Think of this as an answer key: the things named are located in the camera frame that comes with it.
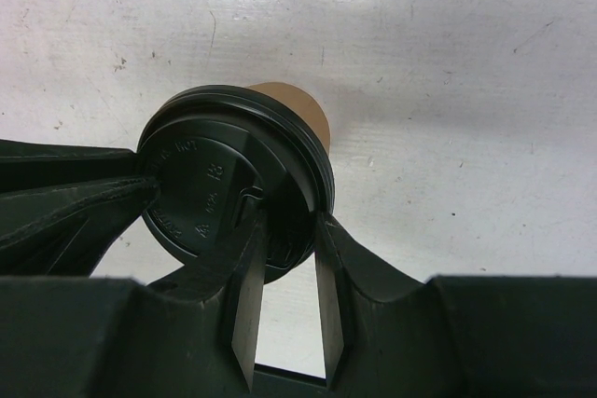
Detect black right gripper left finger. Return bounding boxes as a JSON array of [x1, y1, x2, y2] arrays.
[[1, 213, 266, 397]]

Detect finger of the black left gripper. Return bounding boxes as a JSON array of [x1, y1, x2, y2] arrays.
[[1, 140, 137, 193], [1, 176, 159, 276]]

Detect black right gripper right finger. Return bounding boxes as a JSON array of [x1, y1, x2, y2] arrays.
[[315, 213, 596, 397]]

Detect black plastic cup lid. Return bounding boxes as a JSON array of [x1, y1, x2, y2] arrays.
[[137, 85, 335, 282]]

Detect brown paper coffee cup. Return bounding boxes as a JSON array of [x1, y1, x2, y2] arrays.
[[245, 81, 331, 155]]

